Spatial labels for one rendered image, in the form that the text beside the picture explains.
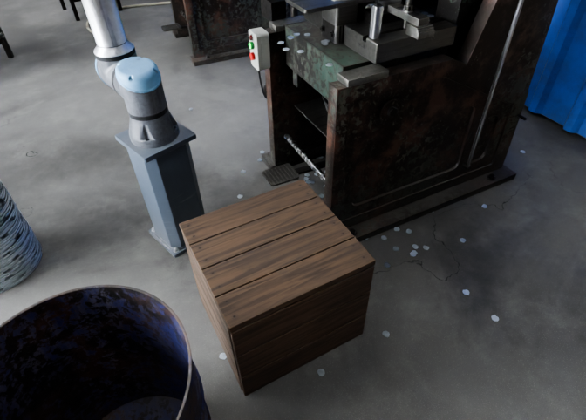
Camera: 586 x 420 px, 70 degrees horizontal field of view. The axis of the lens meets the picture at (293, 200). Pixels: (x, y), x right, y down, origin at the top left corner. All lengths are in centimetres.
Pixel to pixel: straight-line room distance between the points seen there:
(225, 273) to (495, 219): 115
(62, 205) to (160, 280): 64
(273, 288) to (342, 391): 40
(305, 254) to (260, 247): 12
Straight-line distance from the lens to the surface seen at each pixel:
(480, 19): 153
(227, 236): 116
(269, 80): 169
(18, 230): 171
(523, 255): 175
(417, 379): 134
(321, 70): 142
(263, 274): 106
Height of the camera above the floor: 118
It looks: 42 degrees down
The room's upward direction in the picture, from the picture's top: 1 degrees counter-clockwise
